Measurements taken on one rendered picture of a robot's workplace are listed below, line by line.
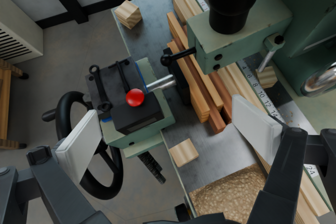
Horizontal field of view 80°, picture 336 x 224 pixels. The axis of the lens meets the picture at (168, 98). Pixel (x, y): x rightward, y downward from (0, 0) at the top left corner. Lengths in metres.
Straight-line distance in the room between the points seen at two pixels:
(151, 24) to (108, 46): 1.22
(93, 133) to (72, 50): 1.72
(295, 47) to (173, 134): 0.26
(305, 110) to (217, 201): 0.33
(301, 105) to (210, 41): 0.36
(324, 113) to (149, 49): 0.45
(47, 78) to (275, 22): 1.73
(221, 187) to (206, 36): 0.25
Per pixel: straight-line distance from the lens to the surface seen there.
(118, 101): 0.36
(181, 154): 0.39
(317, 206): 0.41
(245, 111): 0.18
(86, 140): 0.17
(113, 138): 0.39
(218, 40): 0.30
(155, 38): 0.53
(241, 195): 0.39
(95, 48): 1.80
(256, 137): 0.17
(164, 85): 0.39
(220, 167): 0.42
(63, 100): 0.50
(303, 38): 0.35
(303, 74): 0.55
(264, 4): 0.35
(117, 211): 1.42
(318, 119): 0.61
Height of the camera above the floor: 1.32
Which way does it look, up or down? 69 degrees down
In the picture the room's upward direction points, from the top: 22 degrees counter-clockwise
